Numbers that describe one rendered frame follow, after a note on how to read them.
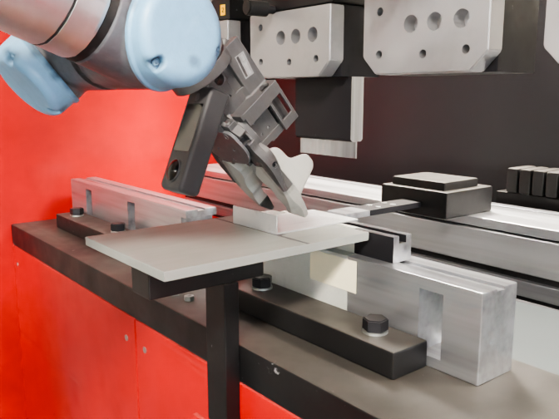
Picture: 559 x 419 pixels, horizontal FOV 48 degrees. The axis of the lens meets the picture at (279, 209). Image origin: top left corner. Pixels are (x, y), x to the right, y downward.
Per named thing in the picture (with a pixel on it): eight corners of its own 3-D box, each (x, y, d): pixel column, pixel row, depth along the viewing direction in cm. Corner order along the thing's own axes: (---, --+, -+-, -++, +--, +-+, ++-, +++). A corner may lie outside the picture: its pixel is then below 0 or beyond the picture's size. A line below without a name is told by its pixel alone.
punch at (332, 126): (295, 153, 82) (295, 78, 80) (306, 151, 83) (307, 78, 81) (349, 159, 74) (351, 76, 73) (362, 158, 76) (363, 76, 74)
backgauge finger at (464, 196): (305, 219, 87) (305, 184, 86) (426, 200, 103) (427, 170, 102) (369, 235, 77) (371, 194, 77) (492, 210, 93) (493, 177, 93)
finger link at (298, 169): (342, 185, 74) (291, 127, 71) (312, 223, 71) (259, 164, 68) (327, 188, 76) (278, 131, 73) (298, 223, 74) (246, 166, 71)
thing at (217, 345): (138, 444, 70) (130, 254, 66) (244, 404, 79) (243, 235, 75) (155, 460, 67) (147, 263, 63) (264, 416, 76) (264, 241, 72)
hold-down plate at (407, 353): (224, 303, 86) (223, 283, 85) (255, 296, 89) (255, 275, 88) (392, 381, 63) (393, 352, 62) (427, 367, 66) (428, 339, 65)
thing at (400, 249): (279, 233, 86) (279, 211, 85) (297, 229, 87) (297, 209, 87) (393, 263, 70) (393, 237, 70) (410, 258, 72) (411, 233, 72)
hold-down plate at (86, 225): (56, 227, 135) (55, 213, 134) (81, 224, 138) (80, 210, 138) (116, 254, 112) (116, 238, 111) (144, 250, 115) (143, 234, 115)
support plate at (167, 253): (85, 245, 70) (85, 236, 70) (272, 216, 86) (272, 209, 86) (164, 283, 56) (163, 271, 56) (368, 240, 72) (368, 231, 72)
